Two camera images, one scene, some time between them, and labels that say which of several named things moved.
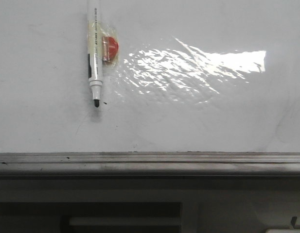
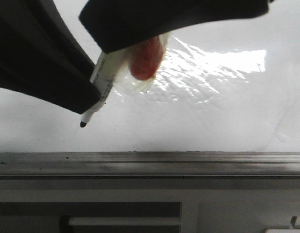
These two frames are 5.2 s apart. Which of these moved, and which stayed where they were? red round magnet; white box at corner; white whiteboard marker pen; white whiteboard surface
Moved: red round magnet; white whiteboard marker pen
Stayed: white box at corner; white whiteboard surface
